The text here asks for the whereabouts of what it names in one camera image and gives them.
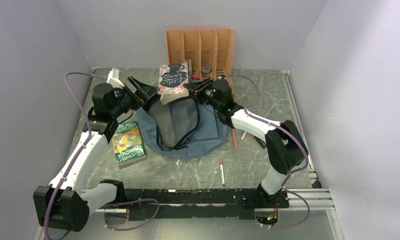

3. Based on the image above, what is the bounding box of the blue student backpack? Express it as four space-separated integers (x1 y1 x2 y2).
136 94 231 160

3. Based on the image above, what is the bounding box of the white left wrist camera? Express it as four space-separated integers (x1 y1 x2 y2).
107 68 124 89

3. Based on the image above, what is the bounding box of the pink black highlighter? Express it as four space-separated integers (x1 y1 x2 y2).
254 136 267 149

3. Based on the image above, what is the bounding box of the floral Little Women book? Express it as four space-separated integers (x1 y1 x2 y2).
158 62 189 105

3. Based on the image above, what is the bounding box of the brown round tape roll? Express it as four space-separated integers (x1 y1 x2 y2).
201 61 212 76

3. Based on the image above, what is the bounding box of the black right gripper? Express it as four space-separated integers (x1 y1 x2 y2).
183 77 221 111

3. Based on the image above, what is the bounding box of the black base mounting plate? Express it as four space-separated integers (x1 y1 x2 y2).
99 188 289 221

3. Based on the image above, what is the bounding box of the brown white marker pen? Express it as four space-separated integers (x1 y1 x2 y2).
219 158 226 187

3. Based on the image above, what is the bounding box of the yellow white marker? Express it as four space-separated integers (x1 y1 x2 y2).
241 131 247 140

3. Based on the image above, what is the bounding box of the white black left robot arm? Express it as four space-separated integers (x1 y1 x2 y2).
33 76 159 232

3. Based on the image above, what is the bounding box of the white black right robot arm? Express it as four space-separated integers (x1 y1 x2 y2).
184 79 308 207

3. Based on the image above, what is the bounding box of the aluminium frame rail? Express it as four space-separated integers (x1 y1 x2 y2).
94 188 334 214

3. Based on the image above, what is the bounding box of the orange pencil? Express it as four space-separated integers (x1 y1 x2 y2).
231 128 238 150

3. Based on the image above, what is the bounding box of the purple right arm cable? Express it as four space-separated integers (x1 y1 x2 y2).
219 74 310 229

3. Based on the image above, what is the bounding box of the orange plastic file organizer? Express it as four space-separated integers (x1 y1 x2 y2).
166 28 235 98

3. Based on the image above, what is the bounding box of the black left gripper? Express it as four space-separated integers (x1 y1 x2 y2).
110 75 159 118

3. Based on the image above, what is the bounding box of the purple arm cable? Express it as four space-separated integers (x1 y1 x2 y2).
42 72 160 240
219 74 310 229

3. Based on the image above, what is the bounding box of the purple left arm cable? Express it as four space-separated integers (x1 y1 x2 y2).
42 72 160 240

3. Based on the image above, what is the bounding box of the green Treehouse book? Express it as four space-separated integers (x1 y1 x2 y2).
112 120 147 169

